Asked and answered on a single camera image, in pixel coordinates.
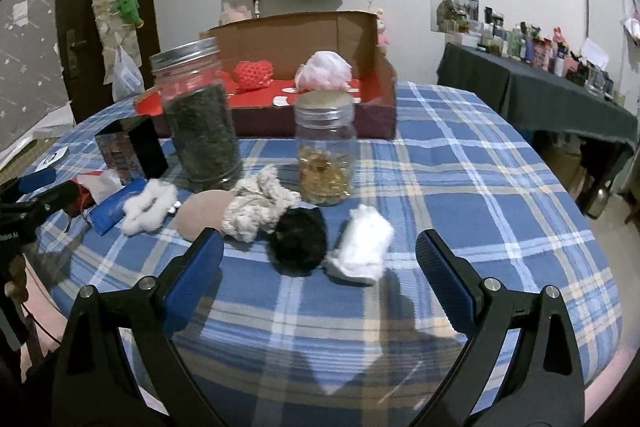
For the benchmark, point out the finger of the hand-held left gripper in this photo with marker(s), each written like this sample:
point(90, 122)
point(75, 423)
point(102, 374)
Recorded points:
point(55, 198)
point(37, 181)

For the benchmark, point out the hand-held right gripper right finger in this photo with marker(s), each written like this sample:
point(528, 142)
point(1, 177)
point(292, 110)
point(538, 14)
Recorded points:
point(445, 279)

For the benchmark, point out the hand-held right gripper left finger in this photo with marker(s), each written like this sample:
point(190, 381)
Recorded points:
point(195, 279)

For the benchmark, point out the blue packet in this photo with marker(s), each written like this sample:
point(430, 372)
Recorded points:
point(112, 212)

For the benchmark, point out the beige round pad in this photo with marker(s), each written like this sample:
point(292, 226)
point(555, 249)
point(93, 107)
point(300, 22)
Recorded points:
point(200, 214)

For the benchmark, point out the white fluffy cotton ball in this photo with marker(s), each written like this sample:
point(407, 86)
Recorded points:
point(147, 207)

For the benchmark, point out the white cotton wad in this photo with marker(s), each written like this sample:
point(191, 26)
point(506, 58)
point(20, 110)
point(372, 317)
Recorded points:
point(360, 242)

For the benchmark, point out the cream crochet scrunchie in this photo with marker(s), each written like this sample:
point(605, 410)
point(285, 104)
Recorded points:
point(255, 207)

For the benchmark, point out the black fuzzy pom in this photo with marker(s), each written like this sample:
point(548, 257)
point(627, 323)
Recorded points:
point(299, 239)

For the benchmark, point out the brown cardboard box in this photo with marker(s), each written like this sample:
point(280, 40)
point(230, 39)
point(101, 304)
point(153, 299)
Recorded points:
point(310, 42)

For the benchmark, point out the person's left hand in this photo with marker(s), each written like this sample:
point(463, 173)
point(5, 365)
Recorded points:
point(16, 277)

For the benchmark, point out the white sticker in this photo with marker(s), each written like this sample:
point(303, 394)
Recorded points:
point(52, 158)

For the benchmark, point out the red and white cloth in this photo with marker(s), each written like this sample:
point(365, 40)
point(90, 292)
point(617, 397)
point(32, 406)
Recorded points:
point(100, 187)

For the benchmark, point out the blue plaid tablecloth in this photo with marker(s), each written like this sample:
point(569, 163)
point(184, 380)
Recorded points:
point(475, 207)

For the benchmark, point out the black printed box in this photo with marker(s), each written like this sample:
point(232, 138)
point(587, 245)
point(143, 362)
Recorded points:
point(145, 147)

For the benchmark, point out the clear plastic bag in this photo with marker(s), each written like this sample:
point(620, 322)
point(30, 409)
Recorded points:
point(126, 77)

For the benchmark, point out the large jar of green leaves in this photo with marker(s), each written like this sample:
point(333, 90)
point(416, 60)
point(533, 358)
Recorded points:
point(200, 132)

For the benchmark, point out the beige hanging organizer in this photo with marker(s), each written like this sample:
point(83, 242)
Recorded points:
point(107, 37)

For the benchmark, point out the small jar of yellow capsules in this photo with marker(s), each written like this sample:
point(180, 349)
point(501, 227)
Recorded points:
point(325, 172)

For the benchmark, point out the dark brown door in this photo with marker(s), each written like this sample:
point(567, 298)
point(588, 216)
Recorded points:
point(70, 7)

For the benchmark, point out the green plush toy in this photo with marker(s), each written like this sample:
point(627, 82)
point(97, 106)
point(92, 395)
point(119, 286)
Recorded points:
point(129, 6)

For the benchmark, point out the table with dark cloth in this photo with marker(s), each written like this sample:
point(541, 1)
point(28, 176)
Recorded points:
point(550, 102)

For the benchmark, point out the red foam net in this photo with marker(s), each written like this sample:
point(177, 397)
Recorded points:
point(254, 77)

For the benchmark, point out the pink white plastic puff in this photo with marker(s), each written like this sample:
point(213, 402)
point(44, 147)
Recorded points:
point(322, 72)

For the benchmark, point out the row of bottles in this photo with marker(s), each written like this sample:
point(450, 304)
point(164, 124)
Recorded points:
point(545, 49)

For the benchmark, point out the pink plush toy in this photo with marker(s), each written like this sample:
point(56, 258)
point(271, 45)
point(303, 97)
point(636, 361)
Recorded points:
point(234, 14)

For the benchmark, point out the small pink doll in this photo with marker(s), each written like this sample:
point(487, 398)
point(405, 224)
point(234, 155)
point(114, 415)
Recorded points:
point(382, 29)

